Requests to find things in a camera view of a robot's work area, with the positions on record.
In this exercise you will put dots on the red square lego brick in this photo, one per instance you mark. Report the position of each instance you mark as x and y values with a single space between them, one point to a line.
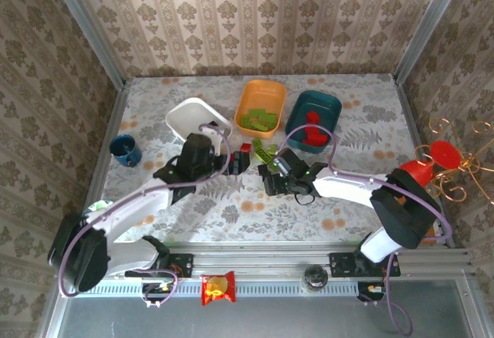
245 147
310 128
312 117

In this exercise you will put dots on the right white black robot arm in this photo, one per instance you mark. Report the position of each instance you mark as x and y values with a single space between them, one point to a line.
347 189

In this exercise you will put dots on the green square lego brick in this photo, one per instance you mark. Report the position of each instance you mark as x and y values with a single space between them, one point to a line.
273 149

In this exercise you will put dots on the white plastic container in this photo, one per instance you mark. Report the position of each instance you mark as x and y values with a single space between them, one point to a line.
193 114

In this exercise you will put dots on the orange plastic container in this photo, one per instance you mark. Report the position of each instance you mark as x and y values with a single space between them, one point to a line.
262 95

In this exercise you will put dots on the dark blue mug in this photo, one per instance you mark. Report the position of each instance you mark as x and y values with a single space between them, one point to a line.
124 149

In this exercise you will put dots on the teal plastic container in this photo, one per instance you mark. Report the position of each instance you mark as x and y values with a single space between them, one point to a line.
328 110

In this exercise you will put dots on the dark round glass jar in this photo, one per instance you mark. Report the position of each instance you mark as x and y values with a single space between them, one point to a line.
314 276

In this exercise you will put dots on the green leaf pattern plate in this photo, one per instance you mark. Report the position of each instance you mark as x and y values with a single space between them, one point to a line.
98 206

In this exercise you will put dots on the red snack packet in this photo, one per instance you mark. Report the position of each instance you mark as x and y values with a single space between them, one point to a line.
218 288

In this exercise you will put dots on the red teardrop vase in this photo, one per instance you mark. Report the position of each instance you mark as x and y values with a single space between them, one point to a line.
418 170

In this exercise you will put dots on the small controller circuit board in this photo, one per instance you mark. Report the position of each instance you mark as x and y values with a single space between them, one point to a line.
158 287
372 289

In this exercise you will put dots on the grey metal shelf panel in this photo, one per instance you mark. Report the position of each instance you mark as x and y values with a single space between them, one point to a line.
270 318

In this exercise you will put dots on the orange wooden board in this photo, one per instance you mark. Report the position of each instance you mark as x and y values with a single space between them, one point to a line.
430 237

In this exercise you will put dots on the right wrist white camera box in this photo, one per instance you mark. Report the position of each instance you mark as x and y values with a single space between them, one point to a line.
282 165

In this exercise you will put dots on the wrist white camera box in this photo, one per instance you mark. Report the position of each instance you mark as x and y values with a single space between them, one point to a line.
216 133
282 165

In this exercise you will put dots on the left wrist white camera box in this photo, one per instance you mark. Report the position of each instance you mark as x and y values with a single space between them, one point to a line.
216 133

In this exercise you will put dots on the long aluminium extrusion rail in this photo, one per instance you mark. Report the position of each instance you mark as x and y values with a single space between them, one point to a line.
270 257

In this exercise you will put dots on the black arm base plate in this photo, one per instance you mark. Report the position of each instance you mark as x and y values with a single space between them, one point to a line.
181 262
341 264

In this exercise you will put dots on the aluminium table side rail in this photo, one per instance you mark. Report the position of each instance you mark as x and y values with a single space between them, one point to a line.
114 114
406 102

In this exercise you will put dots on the aluminium frame post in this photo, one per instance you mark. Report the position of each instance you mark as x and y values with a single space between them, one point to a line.
427 25
91 33

